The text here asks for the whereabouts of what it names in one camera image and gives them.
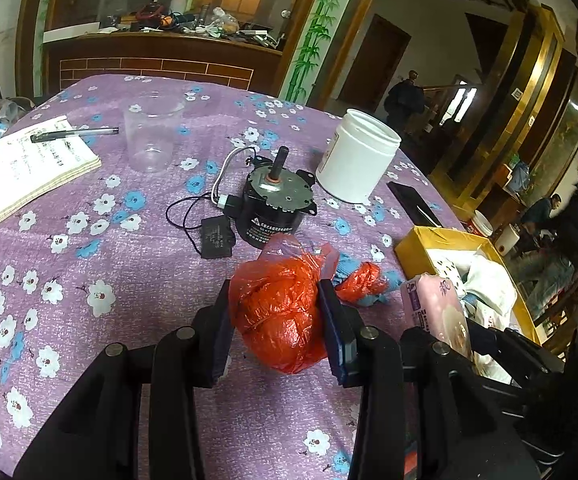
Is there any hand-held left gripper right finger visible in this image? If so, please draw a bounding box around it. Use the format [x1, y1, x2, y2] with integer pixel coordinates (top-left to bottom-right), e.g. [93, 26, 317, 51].
[316, 279, 540, 480]

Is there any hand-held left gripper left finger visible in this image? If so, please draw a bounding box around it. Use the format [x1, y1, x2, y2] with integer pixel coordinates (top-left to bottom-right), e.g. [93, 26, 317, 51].
[14, 279, 234, 480]

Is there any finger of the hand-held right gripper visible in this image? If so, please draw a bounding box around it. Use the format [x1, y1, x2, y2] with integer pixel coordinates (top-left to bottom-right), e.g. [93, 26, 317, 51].
[466, 322, 565, 386]

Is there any pale pink tissue pack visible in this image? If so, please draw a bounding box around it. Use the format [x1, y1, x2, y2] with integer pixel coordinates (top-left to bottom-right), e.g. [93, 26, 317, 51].
[400, 272, 472, 361]

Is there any yellow cardboard box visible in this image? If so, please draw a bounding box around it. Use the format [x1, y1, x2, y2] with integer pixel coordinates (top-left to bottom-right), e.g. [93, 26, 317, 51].
[394, 225, 542, 346]

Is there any small red plastic bag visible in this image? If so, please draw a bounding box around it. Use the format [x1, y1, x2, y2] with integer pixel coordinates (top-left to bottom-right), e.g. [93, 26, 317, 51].
[334, 260, 390, 306]

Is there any small printed tissue pack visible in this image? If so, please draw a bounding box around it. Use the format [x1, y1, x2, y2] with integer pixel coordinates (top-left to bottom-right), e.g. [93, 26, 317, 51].
[431, 255, 462, 281]

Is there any black capacitor block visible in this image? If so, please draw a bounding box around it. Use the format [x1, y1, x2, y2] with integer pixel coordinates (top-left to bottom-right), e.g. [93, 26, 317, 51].
[199, 215, 237, 260]

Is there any white bucket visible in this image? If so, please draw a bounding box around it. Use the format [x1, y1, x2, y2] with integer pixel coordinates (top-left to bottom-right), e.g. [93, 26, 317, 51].
[469, 210, 494, 237]
[494, 224, 522, 256]

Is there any purple floral tablecloth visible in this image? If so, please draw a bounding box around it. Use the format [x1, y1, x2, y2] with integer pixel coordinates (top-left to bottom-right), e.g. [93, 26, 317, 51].
[0, 74, 470, 480]

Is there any black electric motor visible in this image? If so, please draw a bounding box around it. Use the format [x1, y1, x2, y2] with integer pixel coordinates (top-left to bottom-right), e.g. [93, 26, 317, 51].
[234, 146, 317, 250]

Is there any black phone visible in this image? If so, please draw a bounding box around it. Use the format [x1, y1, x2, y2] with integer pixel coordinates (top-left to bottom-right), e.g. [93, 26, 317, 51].
[386, 181, 442, 228]

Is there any white plastic jar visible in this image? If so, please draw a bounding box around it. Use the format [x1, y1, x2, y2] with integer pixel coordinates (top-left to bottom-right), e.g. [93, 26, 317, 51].
[315, 108, 402, 204]

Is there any clear plastic cup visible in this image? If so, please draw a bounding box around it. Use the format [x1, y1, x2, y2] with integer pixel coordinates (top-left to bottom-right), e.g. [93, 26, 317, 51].
[123, 92, 186, 174]

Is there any black pen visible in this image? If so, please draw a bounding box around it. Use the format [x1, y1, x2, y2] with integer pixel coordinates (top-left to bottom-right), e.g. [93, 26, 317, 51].
[30, 126, 120, 143]

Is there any paper notebook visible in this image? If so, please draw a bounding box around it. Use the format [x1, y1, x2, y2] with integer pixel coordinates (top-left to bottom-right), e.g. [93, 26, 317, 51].
[0, 115, 102, 247]

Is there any wooden glass cabinet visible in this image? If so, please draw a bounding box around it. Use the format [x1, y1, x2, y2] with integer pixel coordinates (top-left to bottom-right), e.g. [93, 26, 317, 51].
[16, 0, 390, 106]

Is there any brown wooden door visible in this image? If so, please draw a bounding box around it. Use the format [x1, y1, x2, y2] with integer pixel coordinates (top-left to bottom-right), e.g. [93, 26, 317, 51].
[339, 14, 412, 106]

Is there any bamboo painted pillar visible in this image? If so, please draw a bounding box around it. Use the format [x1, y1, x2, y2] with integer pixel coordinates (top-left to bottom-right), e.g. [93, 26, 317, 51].
[284, 0, 367, 106]

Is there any pile of assorted clutter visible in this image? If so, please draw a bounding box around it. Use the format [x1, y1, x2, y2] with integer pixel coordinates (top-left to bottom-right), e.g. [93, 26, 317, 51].
[96, 0, 290, 51]

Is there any flat white box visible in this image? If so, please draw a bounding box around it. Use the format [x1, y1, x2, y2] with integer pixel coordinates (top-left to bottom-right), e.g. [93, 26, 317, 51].
[43, 23, 100, 43]

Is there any gold trimmed wooden frame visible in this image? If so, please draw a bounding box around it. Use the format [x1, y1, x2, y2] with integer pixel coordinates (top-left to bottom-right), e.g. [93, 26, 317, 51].
[429, 5, 578, 221]

